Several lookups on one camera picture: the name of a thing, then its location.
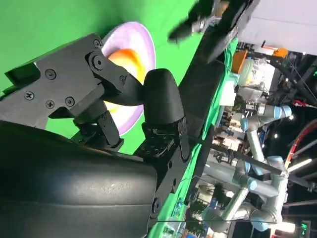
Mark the green table cloth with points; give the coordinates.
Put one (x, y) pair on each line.
(49, 19)

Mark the green illuminated sign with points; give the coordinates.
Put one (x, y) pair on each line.
(305, 226)

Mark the lilac plate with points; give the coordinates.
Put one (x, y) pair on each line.
(133, 32)

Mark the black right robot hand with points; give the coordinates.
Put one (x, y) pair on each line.
(74, 186)

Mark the orange box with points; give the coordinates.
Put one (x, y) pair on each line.
(239, 60)

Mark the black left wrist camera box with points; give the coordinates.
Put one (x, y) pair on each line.
(230, 24)

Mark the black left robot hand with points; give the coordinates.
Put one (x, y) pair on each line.
(188, 24)

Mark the orange and white bread roll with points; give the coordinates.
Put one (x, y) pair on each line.
(126, 55)

